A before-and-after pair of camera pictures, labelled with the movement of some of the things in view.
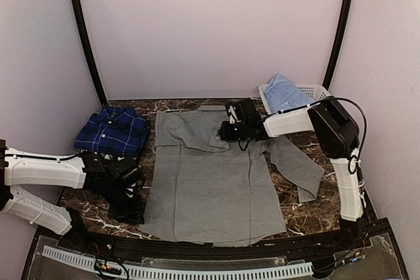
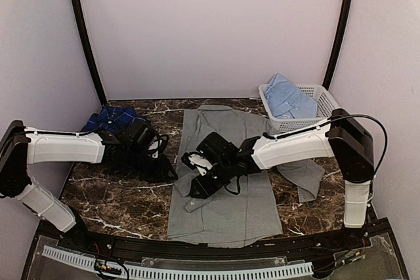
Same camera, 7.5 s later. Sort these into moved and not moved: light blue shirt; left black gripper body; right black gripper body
Moved: left black gripper body; right black gripper body
Not moved: light blue shirt
